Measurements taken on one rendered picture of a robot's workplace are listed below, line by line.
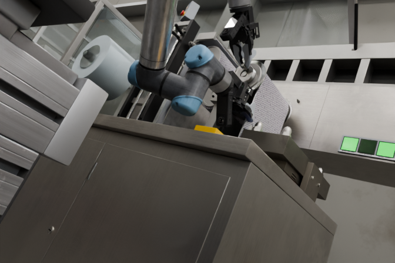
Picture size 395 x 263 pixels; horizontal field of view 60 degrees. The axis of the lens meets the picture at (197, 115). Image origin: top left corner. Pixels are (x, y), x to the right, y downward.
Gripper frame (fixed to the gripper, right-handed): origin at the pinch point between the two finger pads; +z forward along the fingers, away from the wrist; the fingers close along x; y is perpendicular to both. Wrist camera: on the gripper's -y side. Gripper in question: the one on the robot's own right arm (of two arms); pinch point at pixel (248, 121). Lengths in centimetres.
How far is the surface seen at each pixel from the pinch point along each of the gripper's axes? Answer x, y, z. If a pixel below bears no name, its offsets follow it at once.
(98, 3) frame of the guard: 102, 46, -25
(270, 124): -0.3, 5.8, 13.2
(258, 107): -0.3, 6.7, 2.2
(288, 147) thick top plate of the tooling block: -19.9, -9.0, -4.9
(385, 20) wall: 28, 203, 178
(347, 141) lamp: -23.0, 10.6, 29.3
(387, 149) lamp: -36.2, 9.5, 29.3
